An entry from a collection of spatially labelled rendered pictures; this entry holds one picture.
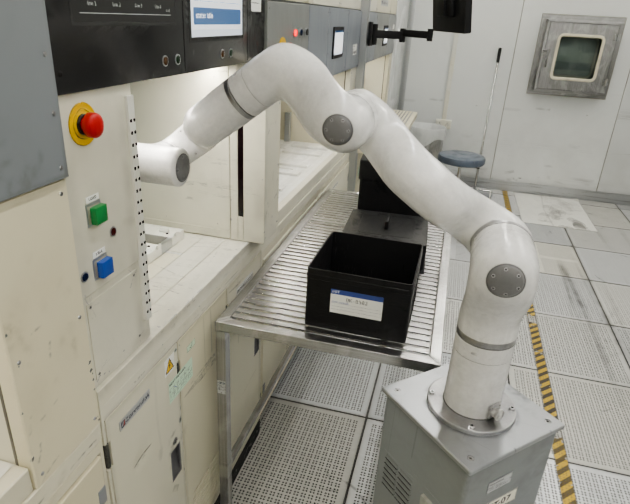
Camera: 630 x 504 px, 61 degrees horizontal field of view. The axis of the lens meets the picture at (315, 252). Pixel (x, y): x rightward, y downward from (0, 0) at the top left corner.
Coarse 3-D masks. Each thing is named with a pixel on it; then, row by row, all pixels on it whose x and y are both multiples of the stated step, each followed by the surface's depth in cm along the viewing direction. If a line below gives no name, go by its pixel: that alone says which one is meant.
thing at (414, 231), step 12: (360, 216) 195; (372, 216) 196; (384, 216) 196; (396, 216) 197; (408, 216) 198; (348, 228) 183; (360, 228) 184; (372, 228) 184; (384, 228) 184; (396, 228) 186; (408, 228) 186; (420, 228) 187; (408, 240) 176; (420, 240) 177
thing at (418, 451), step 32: (416, 384) 123; (384, 416) 124; (416, 416) 113; (544, 416) 115; (384, 448) 126; (416, 448) 115; (448, 448) 105; (480, 448) 105; (512, 448) 106; (544, 448) 114; (384, 480) 128; (416, 480) 117; (448, 480) 107; (480, 480) 105; (512, 480) 112
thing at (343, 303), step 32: (320, 256) 149; (352, 256) 162; (384, 256) 160; (416, 256) 157; (320, 288) 138; (352, 288) 136; (384, 288) 133; (416, 288) 154; (320, 320) 142; (352, 320) 139; (384, 320) 137
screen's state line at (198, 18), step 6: (198, 12) 113; (204, 12) 116; (210, 12) 118; (216, 12) 121; (222, 12) 124; (228, 12) 127; (234, 12) 130; (198, 18) 114; (204, 18) 116; (210, 18) 119; (216, 18) 122; (222, 18) 125; (228, 18) 128; (234, 18) 131
